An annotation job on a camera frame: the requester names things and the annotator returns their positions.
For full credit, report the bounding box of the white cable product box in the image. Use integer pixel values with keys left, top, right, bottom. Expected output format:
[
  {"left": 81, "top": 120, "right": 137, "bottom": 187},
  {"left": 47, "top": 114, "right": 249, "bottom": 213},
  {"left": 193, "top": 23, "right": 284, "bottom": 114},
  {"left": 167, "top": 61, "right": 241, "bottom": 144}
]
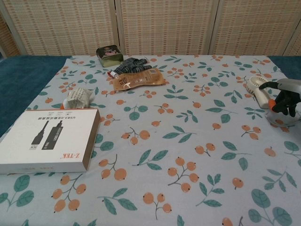
[{"left": 0, "top": 108, "right": 101, "bottom": 175}]

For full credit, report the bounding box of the woven bamboo screen panel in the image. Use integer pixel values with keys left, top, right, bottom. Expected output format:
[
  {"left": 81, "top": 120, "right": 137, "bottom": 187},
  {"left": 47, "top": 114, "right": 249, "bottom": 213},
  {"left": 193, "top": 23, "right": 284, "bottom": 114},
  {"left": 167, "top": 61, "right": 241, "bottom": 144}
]
[
  {"left": 115, "top": 0, "right": 222, "bottom": 57},
  {"left": 0, "top": 0, "right": 122, "bottom": 57},
  {"left": 0, "top": 13, "right": 24, "bottom": 59},
  {"left": 211, "top": 0, "right": 301, "bottom": 57}
]

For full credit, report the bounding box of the brown transparent snack pouch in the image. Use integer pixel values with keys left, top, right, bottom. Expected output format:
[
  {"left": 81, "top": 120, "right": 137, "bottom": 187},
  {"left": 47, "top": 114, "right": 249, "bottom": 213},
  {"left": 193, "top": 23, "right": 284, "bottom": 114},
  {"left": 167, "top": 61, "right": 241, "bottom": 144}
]
[{"left": 112, "top": 69, "right": 166, "bottom": 91}]

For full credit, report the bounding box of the grey knit glove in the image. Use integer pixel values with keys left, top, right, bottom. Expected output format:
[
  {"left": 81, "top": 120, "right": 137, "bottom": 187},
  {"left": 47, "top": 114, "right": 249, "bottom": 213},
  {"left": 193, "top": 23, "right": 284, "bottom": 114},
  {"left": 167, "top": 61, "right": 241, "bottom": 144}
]
[{"left": 113, "top": 57, "right": 153, "bottom": 76}]

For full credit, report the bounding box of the green tin can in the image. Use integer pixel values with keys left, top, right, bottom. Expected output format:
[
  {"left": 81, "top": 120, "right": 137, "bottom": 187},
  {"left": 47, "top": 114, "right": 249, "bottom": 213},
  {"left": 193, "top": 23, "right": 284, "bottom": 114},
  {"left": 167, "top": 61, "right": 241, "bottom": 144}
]
[{"left": 95, "top": 44, "right": 124, "bottom": 68}]

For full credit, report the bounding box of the floral print tablecloth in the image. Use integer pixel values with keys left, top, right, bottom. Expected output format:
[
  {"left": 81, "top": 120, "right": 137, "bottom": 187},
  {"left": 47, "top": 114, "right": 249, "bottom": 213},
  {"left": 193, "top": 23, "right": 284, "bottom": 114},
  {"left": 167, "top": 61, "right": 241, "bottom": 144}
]
[{"left": 0, "top": 55, "right": 301, "bottom": 226}]

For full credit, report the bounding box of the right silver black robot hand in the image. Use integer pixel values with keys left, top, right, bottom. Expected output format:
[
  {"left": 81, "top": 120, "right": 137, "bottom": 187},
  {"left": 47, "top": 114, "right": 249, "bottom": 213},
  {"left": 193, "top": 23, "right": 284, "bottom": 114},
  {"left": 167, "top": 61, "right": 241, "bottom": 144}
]
[{"left": 259, "top": 79, "right": 301, "bottom": 118}]

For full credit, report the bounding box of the white handheld fan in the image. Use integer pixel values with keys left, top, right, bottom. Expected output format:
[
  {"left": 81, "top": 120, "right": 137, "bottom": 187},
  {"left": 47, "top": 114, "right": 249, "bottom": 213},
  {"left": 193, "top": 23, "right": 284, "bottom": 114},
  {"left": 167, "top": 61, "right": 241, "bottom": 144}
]
[{"left": 246, "top": 75, "right": 275, "bottom": 109}]

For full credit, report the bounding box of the blue table cover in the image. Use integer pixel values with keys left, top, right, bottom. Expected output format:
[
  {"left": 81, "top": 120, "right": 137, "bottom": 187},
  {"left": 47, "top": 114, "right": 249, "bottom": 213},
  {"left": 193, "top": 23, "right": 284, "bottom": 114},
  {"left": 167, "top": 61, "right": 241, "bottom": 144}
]
[{"left": 0, "top": 55, "right": 301, "bottom": 139}]

